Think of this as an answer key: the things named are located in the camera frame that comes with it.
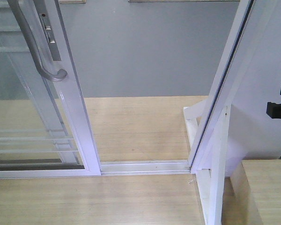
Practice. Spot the grey metal door handle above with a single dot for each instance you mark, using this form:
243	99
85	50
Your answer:
32	45

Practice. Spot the white sliding glass door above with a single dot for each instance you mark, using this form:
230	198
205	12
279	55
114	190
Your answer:
70	112

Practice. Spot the aluminium door floor track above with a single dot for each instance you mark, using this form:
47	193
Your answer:
153	167

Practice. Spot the white fixed glass door panel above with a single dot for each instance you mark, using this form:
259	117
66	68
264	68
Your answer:
18	93

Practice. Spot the light wooden box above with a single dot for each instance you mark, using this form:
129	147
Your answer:
257	188

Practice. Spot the light wooden floor platform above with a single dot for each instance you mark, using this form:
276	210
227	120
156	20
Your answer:
125	129

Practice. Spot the white door frame post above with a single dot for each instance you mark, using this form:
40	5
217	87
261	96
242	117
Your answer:
207	124

